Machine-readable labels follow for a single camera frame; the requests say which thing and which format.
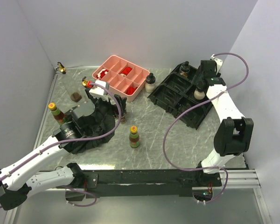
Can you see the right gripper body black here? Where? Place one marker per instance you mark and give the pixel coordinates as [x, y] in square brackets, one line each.
[197, 77]

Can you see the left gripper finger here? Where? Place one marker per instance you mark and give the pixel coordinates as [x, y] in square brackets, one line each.
[122, 103]
[90, 97]

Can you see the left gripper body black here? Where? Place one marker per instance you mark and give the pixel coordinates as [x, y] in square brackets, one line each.
[102, 108]

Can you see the dark spice jar black lid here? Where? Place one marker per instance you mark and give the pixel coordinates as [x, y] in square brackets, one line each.
[123, 119]

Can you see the clear lid seasoning jar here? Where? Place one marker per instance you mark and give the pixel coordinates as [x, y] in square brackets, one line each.
[199, 92]

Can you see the brown spice bottle black cap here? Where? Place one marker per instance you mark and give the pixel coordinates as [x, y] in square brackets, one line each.
[184, 69]

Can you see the sauce bottle yellow cap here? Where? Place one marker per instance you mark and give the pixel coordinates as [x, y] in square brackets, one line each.
[134, 138]
[58, 115]

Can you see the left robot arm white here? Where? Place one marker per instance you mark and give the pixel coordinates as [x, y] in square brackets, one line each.
[21, 180]

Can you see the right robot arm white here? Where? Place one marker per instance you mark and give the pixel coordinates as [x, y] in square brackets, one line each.
[234, 134]

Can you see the red sock front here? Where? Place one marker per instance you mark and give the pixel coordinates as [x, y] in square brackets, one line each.
[131, 90]

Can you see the glass oil bottle gold spout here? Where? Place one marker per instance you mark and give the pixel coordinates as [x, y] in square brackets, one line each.
[85, 82]

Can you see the pink divided organizer tray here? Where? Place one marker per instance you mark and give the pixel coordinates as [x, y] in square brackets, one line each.
[119, 84]

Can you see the red santa sock left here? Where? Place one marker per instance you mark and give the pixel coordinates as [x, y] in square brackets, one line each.
[102, 73]

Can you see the red santa sock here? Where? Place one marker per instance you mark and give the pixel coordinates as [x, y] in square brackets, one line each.
[102, 73]
[126, 71]

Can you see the red santa sock middle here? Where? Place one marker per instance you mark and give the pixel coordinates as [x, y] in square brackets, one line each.
[126, 71]

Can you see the white salt bottle black cap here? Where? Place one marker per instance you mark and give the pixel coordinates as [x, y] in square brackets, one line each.
[150, 83]

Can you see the black compartment bin rack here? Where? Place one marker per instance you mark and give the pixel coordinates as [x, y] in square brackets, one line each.
[175, 94]

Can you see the black base beam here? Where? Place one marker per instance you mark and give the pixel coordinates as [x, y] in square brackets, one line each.
[154, 182]

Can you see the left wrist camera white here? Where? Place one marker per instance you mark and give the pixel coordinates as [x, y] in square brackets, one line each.
[98, 92]

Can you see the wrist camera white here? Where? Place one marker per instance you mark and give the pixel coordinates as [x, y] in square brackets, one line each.
[218, 61]
[98, 92]

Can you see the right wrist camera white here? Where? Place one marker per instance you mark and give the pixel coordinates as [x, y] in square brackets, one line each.
[218, 61]

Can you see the aluminium rail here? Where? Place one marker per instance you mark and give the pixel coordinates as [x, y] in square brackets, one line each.
[237, 179]

